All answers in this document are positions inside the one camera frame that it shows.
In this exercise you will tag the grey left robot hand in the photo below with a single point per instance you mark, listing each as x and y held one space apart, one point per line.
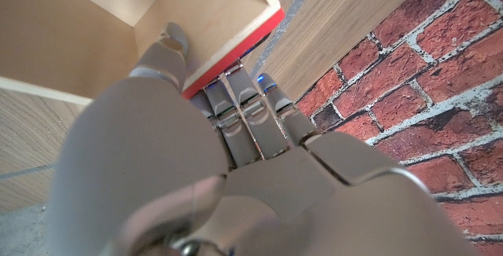
137 162

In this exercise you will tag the wooden drawer with red front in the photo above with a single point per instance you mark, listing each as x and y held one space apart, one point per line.
216 12

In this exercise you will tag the printed brick wall backdrop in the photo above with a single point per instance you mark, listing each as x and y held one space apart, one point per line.
432 71

